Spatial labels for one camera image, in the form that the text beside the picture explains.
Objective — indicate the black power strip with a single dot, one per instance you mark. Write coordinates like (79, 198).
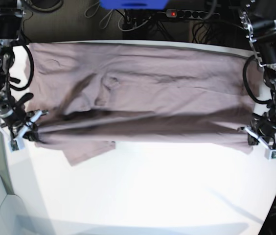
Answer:
(186, 14)

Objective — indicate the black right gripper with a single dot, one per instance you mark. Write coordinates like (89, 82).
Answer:
(16, 115)

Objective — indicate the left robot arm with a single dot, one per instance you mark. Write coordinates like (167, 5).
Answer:
(258, 18)

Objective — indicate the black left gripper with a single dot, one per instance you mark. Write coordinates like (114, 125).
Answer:
(263, 126)

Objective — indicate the blue plastic box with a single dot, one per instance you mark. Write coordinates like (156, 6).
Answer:
(133, 4)

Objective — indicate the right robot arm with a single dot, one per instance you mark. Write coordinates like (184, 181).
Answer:
(11, 18)

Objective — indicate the mauve pink t-shirt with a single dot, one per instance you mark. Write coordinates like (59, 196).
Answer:
(99, 94)

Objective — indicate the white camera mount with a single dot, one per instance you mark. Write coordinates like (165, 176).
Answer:
(269, 145)
(15, 136)

